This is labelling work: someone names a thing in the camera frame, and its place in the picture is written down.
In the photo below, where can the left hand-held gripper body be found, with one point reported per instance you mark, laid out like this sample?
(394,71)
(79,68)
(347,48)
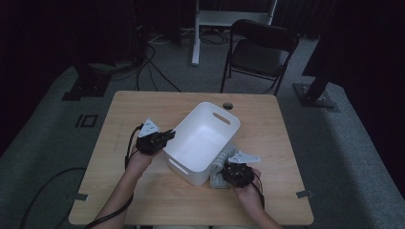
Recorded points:
(151,143)

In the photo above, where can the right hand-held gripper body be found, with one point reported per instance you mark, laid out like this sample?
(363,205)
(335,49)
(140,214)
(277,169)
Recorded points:
(238,173)

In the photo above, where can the grey knitted cloth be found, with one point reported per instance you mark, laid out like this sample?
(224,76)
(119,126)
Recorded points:
(219,165)

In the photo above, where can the white plastic bin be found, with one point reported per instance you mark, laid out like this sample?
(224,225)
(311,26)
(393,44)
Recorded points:
(202,143)

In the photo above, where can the person's right hand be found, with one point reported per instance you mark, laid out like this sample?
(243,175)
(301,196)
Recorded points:
(250,194)

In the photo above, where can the person's left hand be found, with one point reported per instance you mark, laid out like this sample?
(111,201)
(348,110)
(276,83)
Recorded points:
(138,163)

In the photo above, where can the black stand with square base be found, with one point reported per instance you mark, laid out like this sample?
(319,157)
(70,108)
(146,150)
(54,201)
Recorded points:
(87,86)

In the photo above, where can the black slanted stand with base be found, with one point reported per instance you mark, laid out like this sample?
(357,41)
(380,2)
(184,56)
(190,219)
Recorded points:
(315,95)

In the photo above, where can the black folding chair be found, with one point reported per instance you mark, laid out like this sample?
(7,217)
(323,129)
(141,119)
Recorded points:
(259,52)

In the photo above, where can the white metal desk frame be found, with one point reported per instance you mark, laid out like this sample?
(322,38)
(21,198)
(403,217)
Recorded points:
(223,18)

